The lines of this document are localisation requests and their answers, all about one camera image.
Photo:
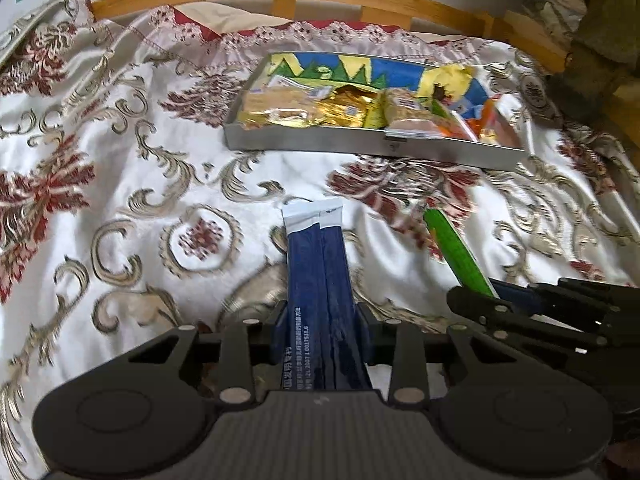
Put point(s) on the yellow green snack packet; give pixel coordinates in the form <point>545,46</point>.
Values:
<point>376,114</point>

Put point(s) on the green white snack packet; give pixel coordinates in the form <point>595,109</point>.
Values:
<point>452,122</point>

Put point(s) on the white label nut packet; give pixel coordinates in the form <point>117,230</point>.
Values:
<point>410,115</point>

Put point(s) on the orange yellow snack bag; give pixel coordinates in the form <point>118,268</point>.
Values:
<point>460,85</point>

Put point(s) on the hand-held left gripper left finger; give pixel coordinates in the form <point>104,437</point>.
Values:
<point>279,334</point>

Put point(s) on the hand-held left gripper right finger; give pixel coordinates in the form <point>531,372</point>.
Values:
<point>364,331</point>

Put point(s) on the wooden bed post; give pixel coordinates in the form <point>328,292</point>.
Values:
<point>607,35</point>

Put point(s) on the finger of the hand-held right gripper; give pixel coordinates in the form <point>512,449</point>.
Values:
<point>515,294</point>
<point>500,321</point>

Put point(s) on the green sausage stick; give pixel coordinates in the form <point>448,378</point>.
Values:
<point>457,252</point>

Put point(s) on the clear biscuit packet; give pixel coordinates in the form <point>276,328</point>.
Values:
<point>280,105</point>

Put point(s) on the floral printed blanket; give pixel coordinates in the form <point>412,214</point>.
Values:
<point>125,185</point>

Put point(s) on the grey tray with dragon drawing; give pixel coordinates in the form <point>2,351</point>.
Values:
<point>300,141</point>

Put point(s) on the gold foil snack packet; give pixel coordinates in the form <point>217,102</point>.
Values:
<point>350,107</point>

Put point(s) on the beige pillow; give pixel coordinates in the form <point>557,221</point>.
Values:
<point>225,20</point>

